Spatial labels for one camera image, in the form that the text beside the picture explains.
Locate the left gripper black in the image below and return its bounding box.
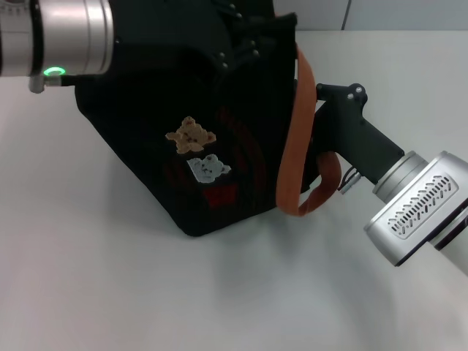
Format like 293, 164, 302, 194
109, 0, 281, 73

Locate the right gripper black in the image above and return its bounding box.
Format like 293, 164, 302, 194
309, 82, 406, 184

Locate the black food bag orange strap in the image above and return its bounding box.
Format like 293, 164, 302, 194
74, 0, 343, 238

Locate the right gripper connector cable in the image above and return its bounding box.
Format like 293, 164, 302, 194
338, 166, 363, 193

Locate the gripper connector cable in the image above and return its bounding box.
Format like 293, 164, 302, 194
338, 166, 363, 193
28, 71, 80, 94

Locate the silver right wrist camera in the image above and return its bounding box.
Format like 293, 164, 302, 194
363, 151, 468, 268

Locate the left gripper connector cable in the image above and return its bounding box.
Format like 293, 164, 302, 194
28, 71, 80, 94

